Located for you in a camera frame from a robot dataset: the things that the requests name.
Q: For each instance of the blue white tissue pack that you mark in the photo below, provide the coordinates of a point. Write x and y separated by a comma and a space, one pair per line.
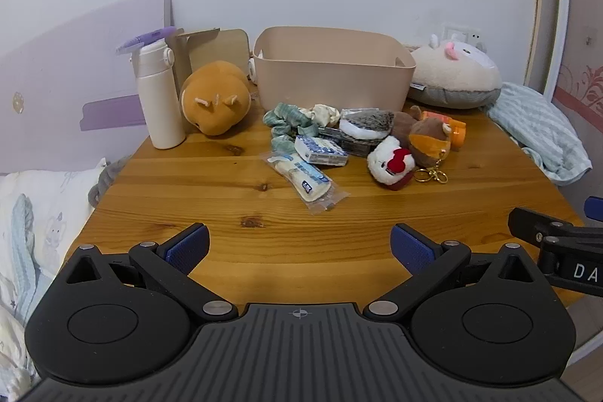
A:
320, 150

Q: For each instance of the printed white bedding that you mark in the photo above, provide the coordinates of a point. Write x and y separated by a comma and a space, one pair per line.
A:
28, 232

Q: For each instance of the green plaid scrunchie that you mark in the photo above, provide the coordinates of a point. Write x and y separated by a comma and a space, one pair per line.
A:
287, 124

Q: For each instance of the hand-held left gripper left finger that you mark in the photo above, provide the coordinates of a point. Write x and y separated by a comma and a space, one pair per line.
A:
188, 244

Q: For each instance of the white water bottle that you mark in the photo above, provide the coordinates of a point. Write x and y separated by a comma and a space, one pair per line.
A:
158, 100

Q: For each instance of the cream cow plush cushion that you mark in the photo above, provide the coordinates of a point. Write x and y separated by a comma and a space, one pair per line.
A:
452, 77

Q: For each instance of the grey hedgehog plush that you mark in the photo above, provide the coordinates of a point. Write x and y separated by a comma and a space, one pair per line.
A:
367, 123

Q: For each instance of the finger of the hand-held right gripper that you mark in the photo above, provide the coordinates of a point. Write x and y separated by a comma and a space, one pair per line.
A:
537, 225
594, 209

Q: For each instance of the grey knitted cloth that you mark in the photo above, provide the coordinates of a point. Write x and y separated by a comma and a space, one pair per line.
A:
103, 180

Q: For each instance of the white kitty plush red bow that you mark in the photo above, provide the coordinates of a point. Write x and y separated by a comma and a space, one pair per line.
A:
388, 164

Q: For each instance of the clear white packet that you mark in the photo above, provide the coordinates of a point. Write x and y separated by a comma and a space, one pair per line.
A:
306, 178

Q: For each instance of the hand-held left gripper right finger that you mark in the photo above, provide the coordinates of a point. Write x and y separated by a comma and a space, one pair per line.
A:
412, 246

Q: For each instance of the white round gadget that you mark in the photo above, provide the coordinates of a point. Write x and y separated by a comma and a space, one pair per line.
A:
253, 67

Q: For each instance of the cream satin scrunchie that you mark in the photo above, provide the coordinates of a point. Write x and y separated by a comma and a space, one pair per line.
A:
325, 114

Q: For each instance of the light blue striped towel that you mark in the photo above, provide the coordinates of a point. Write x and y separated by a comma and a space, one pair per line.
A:
541, 129

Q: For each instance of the orange capybara plush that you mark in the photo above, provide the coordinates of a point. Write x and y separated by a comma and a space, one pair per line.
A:
216, 98

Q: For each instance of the beige plastic storage basket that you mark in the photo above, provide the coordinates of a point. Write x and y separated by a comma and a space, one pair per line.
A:
329, 84

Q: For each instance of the black printed cardboard box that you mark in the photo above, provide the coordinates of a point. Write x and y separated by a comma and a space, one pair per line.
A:
351, 143

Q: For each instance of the lavender headboard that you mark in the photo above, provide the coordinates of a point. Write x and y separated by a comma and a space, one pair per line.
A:
70, 67

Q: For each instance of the orange box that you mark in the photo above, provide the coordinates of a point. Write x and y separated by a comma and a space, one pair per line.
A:
457, 131

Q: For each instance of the white wall socket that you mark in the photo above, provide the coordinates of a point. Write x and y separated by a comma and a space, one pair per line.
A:
461, 33

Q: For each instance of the wooden board stand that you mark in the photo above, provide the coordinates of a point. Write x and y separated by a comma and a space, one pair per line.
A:
216, 49

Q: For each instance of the white door frame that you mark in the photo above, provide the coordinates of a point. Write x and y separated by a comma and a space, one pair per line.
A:
546, 30

